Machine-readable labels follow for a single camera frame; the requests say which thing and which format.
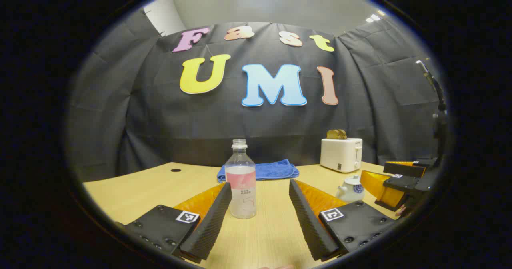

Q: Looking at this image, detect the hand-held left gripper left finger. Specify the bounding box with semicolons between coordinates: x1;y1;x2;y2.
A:
116;182;233;264

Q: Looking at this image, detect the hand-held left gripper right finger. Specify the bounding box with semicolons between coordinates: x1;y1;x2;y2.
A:
289;179;397;261

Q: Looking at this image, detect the white teacup blue flower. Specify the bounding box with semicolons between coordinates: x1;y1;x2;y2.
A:
336;175;365;203

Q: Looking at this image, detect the blue towel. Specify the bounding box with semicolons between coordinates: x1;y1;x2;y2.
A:
217;159;300;183

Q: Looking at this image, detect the white toaster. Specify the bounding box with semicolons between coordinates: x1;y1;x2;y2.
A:
320;138;363;173

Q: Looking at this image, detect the clear water bottle pink label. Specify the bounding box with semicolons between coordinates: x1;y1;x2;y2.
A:
225;139;257;219

